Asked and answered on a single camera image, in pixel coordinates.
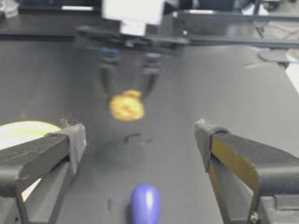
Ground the purple toy eggplant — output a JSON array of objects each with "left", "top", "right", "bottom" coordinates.
[{"left": 129, "top": 183, "right": 162, "bottom": 224}]

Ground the yellow plate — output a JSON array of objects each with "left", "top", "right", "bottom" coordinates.
[{"left": 0, "top": 120, "right": 62, "bottom": 203}]

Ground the brown toy chicken wing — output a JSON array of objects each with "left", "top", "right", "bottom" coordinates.
[{"left": 106, "top": 88, "right": 145, "bottom": 123}]

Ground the black frame bar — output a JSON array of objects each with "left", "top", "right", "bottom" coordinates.
[{"left": 173, "top": 9, "right": 299, "bottom": 22}]

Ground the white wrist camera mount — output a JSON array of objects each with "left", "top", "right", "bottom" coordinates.
[{"left": 101, "top": 0, "right": 166, "bottom": 37}]

